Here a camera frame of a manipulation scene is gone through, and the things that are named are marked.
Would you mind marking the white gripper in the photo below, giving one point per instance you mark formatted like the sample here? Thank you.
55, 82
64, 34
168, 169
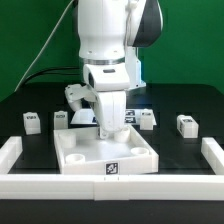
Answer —
108, 83

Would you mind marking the white square tabletop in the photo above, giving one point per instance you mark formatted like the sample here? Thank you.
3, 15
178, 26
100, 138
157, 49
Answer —
81, 151

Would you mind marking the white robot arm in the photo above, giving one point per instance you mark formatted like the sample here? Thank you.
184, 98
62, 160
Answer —
110, 33

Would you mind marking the white sheet with markers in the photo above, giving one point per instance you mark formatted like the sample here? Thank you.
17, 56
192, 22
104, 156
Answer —
86, 116

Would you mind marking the white U-shaped fence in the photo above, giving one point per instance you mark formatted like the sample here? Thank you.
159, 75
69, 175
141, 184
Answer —
124, 187

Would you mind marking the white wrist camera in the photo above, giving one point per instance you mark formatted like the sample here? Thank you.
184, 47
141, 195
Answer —
75, 93

